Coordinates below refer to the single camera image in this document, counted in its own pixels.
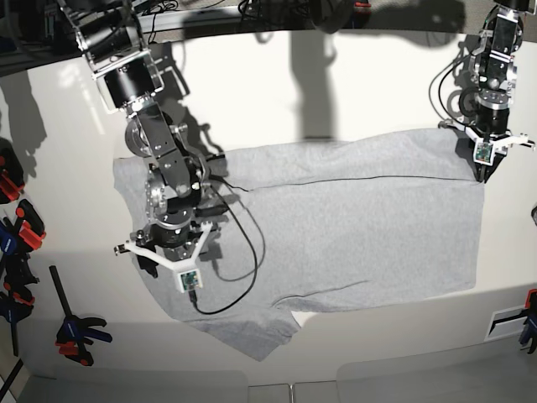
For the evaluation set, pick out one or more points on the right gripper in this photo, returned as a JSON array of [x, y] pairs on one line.
[[175, 248]]

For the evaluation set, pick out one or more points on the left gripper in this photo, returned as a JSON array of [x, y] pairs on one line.
[[487, 120]]

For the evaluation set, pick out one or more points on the grey T-shirt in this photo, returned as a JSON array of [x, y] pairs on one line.
[[324, 227]]

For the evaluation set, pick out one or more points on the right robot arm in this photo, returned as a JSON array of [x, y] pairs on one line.
[[176, 176]]

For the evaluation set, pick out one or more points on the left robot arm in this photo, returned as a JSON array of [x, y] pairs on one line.
[[491, 65]]

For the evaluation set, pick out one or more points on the clamp with long black bar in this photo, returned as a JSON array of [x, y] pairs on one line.
[[76, 333]]

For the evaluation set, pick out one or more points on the orange black clamp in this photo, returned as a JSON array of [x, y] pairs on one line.
[[12, 183], [29, 229]]

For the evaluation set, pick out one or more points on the white label plate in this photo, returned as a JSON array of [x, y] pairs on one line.
[[506, 323]]

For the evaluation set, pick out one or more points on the blue black clamp left edge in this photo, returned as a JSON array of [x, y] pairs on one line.
[[17, 300]]

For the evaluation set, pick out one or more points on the blue clamp right edge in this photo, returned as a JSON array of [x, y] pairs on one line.
[[528, 335]]

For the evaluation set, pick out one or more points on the upper orange black clamp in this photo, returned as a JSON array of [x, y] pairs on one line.
[[12, 183]]

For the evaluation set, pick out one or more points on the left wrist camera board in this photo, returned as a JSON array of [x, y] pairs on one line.
[[483, 153]]

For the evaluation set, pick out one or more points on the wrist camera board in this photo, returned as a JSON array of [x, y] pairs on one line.
[[483, 153], [189, 280]]

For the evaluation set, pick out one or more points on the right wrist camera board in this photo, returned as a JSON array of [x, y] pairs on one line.
[[189, 280]]

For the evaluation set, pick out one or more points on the black camera mount top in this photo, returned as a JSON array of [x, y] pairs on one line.
[[330, 16]]

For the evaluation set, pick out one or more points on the aluminium rail top left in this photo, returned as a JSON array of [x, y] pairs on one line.
[[171, 20]]

